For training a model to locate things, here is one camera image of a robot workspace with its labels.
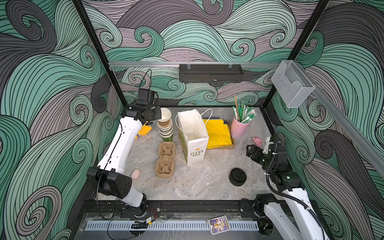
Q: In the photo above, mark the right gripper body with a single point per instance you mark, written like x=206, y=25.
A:
x=263, y=159

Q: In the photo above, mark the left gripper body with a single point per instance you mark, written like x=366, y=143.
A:
x=155, y=113

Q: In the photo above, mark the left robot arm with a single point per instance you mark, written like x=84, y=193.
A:
x=108, y=176

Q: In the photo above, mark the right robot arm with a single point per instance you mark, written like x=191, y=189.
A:
x=288, y=206

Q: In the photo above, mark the white paper takeout bag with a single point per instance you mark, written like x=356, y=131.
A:
x=193, y=134

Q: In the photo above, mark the yellow bear plush toy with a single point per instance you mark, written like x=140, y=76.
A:
x=145, y=129

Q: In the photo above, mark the stack of paper cups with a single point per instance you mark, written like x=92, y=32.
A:
x=165, y=125

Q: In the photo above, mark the small pink toy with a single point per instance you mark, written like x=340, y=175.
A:
x=257, y=141

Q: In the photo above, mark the cardboard napkin tray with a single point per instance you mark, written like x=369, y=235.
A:
x=229, y=147

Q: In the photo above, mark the pink straw holder cup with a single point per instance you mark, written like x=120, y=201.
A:
x=238, y=129

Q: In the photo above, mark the wrapped straws bundle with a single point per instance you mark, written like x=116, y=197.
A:
x=242, y=113

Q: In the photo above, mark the stack of pulp cup carriers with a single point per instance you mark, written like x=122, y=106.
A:
x=165, y=166

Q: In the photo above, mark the yellow napkin stack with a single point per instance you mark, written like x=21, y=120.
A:
x=219, y=133

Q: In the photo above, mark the pink oval soap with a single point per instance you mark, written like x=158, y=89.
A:
x=136, y=174

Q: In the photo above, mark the small picture card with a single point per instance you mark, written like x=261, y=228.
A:
x=219, y=225

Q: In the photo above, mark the clear acrylic wall holder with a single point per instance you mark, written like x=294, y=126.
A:
x=292, y=83

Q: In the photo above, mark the black wall shelf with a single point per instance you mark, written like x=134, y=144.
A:
x=210, y=73

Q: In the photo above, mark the white slotted cable duct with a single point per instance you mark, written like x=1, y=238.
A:
x=169, y=226

